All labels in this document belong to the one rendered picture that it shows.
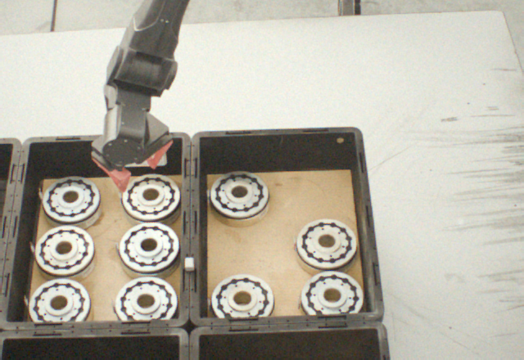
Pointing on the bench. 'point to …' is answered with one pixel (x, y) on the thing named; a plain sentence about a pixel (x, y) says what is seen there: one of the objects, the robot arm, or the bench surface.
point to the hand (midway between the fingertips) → (136, 174)
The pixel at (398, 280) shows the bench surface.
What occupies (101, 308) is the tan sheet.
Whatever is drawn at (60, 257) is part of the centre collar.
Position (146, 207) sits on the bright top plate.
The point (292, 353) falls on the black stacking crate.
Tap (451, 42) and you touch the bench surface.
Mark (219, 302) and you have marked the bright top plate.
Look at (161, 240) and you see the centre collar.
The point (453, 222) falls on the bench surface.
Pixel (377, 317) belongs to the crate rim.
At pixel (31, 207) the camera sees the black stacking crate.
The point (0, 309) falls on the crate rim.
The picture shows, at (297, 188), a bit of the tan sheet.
